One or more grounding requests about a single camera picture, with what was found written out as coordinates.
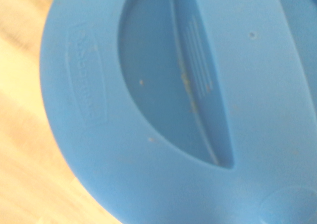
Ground blue round plastic lid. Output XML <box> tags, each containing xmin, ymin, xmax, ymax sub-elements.
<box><xmin>40</xmin><ymin>0</ymin><xmax>317</xmax><ymax>224</ymax></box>

